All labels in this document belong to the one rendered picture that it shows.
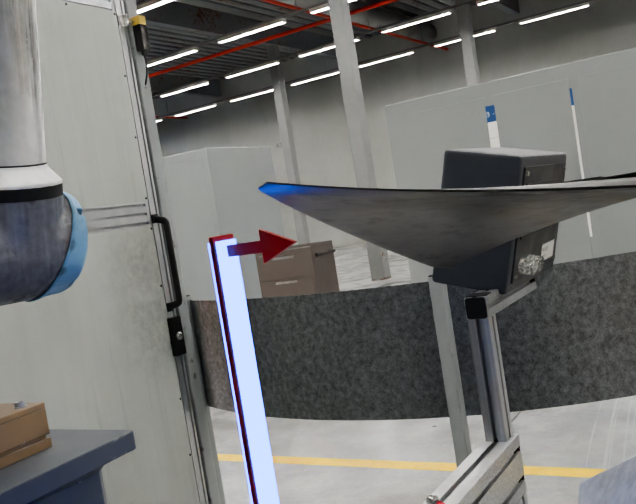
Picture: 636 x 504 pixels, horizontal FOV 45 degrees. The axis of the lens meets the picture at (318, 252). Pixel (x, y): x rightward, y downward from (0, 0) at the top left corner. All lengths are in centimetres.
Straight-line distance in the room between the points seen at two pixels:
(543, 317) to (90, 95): 151
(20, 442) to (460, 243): 50
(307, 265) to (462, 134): 185
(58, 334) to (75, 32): 93
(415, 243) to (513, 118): 611
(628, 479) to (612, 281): 181
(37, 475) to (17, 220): 26
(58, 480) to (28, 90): 39
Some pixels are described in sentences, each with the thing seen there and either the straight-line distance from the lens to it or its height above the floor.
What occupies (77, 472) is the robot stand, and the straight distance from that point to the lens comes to 80.
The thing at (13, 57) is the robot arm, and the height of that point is 140.
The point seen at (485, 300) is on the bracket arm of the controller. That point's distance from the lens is 102.
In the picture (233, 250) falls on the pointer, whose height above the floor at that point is 118.
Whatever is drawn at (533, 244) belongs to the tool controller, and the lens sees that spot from 115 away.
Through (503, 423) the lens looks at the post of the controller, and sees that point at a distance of 105.
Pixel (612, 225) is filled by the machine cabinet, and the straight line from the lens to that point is 649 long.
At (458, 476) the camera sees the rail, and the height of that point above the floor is 86.
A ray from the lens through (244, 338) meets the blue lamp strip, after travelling 56.
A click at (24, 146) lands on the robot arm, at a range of 85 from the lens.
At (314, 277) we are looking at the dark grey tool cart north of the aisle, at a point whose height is 59.
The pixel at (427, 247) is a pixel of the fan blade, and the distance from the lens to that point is 55.
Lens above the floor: 120
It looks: 3 degrees down
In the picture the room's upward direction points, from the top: 9 degrees counter-clockwise
